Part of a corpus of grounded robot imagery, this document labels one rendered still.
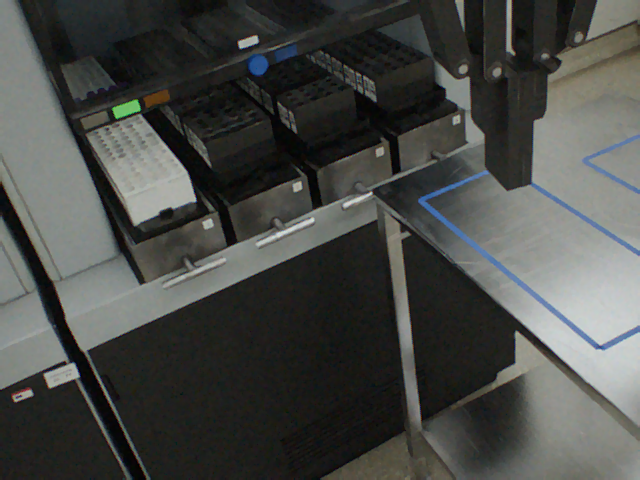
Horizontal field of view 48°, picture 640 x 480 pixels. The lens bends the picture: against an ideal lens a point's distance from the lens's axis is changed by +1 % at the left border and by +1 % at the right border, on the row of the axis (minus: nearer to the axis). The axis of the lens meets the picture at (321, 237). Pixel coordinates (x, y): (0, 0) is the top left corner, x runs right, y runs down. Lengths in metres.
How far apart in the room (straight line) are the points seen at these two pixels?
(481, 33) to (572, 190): 0.66
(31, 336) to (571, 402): 0.95
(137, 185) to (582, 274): 0.63
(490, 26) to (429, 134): 0.86
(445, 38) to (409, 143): 0.85
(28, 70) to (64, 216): 0.22
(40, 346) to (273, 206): 0.40
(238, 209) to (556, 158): 0.47
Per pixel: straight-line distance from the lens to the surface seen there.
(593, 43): 3.30
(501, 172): 0.42
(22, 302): 1.18
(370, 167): 1.18
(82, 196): 1.12
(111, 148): 1.23
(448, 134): 1.25
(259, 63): 1.08
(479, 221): 0.96
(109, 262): 1.19
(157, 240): 1.08
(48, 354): 1.14
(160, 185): 1.08
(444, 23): 0.36
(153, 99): 1.06
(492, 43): 0.37
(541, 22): 0.38
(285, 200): 1.13
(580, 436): 1.41
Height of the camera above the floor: 1.39
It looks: 37 degrees down
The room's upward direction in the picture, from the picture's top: 11 degrees counter-clockwise
